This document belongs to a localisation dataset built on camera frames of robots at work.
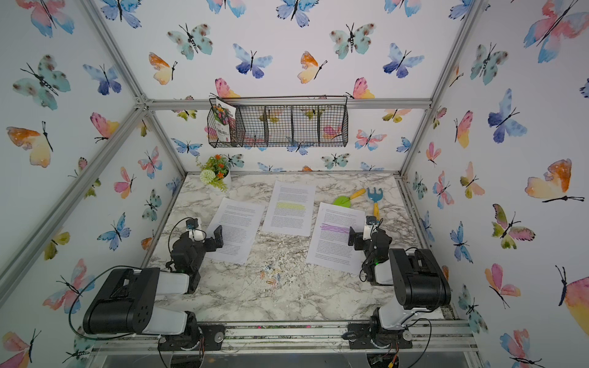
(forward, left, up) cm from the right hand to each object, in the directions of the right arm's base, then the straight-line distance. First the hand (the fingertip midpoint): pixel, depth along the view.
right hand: (366, 225), depth 93 cm
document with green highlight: (+12, +32, -7) cm, 35 cm away
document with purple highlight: (-5, +14, -7) cm, 17 cm away
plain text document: (+3, +54, -6) cm, 55 cm away
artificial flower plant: (+19, +65, +8) cm, 68 cm away
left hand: (-5, +62, +3) cm, 62 cm away
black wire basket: (+36, +22, +23) cm, 48 cm away
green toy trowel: (+16, +6, -5) cm, 18 cm away
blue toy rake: (+18, -7, -5) cm, 20 cm away
